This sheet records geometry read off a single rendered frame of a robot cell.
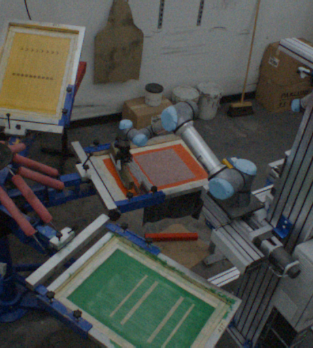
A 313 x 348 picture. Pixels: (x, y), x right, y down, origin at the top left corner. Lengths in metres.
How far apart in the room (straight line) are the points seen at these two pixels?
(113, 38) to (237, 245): 2.93
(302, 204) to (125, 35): 2.95
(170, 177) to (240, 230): 0.77
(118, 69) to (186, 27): 0.89
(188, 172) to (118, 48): 2.09
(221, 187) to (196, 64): 3.35
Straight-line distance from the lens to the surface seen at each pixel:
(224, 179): 2.09
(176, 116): 2.15
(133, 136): 2.50
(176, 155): 3.06
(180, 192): 2.73
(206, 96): 5.19
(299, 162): 2.13
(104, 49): 4.59
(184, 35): 5.03
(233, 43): 5.47
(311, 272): 2.25
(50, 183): 2.55
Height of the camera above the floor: 2.75
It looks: 39 degrees down
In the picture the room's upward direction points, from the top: 8 degrees clockwise
